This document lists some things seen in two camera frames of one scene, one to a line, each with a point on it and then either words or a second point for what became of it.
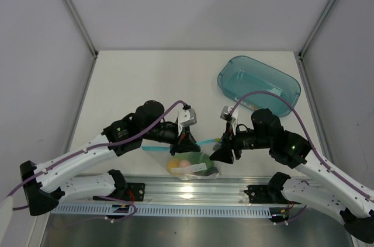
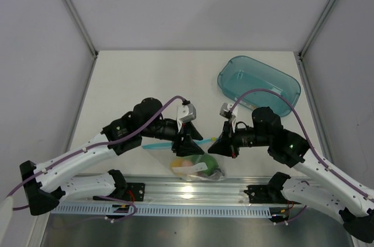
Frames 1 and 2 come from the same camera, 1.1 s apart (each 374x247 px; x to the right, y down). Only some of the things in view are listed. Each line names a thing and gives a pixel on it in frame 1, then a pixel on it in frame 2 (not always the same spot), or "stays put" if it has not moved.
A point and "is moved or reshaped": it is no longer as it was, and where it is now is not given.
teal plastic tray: x=239 y=76 stays put
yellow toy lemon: x=172 y=163 is moved or reshaped
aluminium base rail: x=207 y=191 stays put
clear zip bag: x=187 y=166 stays put
